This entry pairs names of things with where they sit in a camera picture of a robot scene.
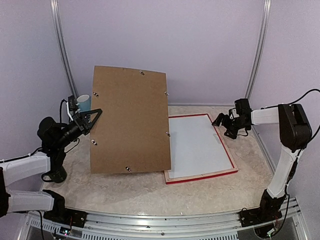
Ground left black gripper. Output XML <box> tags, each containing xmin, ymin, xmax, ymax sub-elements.
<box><xmin>53</xmin><ymin>108</ymin><xmax>102</xmax><ymax>150</ymax></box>

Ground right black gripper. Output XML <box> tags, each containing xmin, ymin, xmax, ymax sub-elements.
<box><xmin>212</xmin><ymin>112</ymin><xmax>248</xmax><ymax>139</ymax></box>

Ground white foam sheet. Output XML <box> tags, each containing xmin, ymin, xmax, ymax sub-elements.
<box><xmin>167</xmin><ymin>115</ymin><xmax>235</xmax><ymax>179</ymax></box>

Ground brown backing board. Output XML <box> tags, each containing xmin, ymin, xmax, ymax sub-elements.
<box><xmin>90</xmin><ymin>66</ymin><xmax>171</xmax><ymax>174</ymax></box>

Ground red wooden picture frame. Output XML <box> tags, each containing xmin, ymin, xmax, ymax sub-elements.
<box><xmin>163</xmin><ymin>113</ymin><xmax>239</xmax><ymax>186</ymax></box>

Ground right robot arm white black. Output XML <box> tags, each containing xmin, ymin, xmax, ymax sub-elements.
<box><xmin>212</xmin><ymin>98</ymin><xmax>312</xmax><ymax>227</ymax></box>

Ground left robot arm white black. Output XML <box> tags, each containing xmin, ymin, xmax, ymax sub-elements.
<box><xmin>0</xmin><ymin>108</ymin><xmax>103</xmax><ymax>223</ymax></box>

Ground light blue mug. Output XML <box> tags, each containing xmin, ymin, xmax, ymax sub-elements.
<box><xmin>76</xmin><ymin>94</ymin><xmax>91</xmax><ymax>112</ymax></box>

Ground dark green mug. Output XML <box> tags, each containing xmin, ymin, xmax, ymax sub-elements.
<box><xmin>41</xmin><ymin>166</ymin><xmax>67</xmax><ymax>184</ymax></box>

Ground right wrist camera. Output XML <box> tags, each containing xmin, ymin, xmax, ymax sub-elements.
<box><xmin>228</xmin><ymin>107</ymin><xmax>239</xmax><ymax>119</ymax></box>

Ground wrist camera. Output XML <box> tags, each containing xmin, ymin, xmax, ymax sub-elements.
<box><xmin>228</xmin><ymin>107</ymin><xmax>239</xmax><ymax>119</ymax></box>
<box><xmin>66</xmin><ymin>95</ymin><xmax>78</xmax><ymax>121</ymax></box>

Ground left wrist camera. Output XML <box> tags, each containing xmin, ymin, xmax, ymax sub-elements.
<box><xmin>66</xmin><ymin>95</ymin><xmax>78</xmax><ymax>121</ymax></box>

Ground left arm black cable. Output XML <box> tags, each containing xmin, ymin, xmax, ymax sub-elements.
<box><xmin>59</xmin><ymin>99</ymin><xmax>68</xmax><ymax>123</ymax></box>

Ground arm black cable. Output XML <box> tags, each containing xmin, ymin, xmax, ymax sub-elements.
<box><xmin>287</xmin><ymin>89</ymin><xmax>320</xmax><ymax>106</ymax></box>
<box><xmin>59</xmin><ymin>99</ymin><xmax>68</xmax><ymax>123</ymax></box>

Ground left aluminium corner post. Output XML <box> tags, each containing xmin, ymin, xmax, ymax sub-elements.
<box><xmin>49</xmin><ymin>0</ymin><xmax>79</xmax><ymax>98</ymax></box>

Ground aluminium corner post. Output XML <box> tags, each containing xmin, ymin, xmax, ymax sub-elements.
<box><xmin>49</xmin><ymin>0</ymin><xmax>79</xmax><ymax>98</ymax></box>
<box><xmin>244</xmin><ymin>0</ymin><xmax>272</xmax><ymax>99</ymax></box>

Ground right aluminium corner post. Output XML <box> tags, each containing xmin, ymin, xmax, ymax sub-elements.
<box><xmin>244</xmin><ymin>0</ymin><xmax>272</xmax><ymax>99</ymax></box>

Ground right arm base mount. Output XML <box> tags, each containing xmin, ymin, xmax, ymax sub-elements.
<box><xmin>239</xmin><ymin>208</ymin><xmax>283</xmax><ymax>228</ymax></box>

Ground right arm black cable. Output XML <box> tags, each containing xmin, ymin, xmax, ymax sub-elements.
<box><xmin>287</xmin><ymin>89</ymin><xmax>320</xmax><ymax>106</ymax></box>

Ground aluminium front rail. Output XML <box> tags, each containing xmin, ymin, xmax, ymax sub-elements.
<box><xmin>16</xmin><ymin>196</ymin><xmax>310</xmax><ymax>240</ymax></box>

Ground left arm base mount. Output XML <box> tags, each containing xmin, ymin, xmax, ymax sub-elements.
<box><xmin>43</xmin><ymin>208</ymin><xmax>88</xmax><ymax>228</ymax></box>

